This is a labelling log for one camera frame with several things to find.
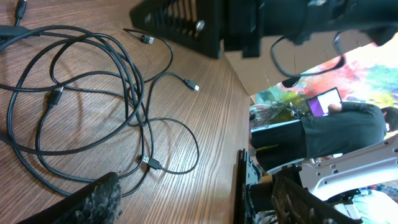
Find laptop with purple screen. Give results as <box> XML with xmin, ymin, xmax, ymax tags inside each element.
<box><xmin>306</xmin><ymin>87</ymin><xmax>342</xmax><ymax>116</ymax></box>

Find cardboard box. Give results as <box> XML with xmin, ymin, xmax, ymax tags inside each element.
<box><xmin>223</xmin><ymin>29</ymin><xmax>374</xmax><ymax>96</ymax></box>

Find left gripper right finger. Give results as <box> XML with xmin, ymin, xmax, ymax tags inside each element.
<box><xmin>271</xmin><ymin>175</ymin><xmax>363</xmax><ymax>224</ymax></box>

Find right camera cable black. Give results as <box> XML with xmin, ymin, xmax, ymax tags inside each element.
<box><xmin>270</xmin><ymin>32</ymin><xmax>345</xmax><ymax>88</ymax></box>

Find black USB cable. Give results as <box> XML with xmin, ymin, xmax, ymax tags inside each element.
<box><xmin>0</xmin><ymin>0</ymin><xmax>175</xmax><ymax>156</ymax></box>
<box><xmin>6</xmin><ymin>71</ymin><xmax>200</xmax><ymax>198</ymax></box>

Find person in dark shirt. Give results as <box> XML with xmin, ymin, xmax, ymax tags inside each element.
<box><xmin>249</xmin><ymin>102</ymin><xmax>397</xmax><ymax>171</ymax></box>

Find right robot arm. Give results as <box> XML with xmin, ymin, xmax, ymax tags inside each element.
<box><xmin>129</xmin><ymin>0</ymin><xmax>397</xmax><ymax>58</ymax></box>

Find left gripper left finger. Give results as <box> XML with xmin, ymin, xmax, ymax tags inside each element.
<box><xmin>21</xmin><ymin>172</ymin><xmax>122</xmax><ymax>224</ymax></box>

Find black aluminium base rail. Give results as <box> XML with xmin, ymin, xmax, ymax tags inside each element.
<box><xmin>233</xmin><ymin>149</ymin><xmax>261</xmax><ymax>224</ymax></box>

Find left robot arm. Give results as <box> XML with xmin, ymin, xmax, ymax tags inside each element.
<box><xmin>23</xmin><ymin>136</ymin><xmax>397</xmax><ymax>223</ymax></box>

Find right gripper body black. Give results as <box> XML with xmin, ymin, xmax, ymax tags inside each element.
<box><xmin>129</xmin><ymin>0</ymin><xmax>222</xmax><ymax>59</ymax></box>

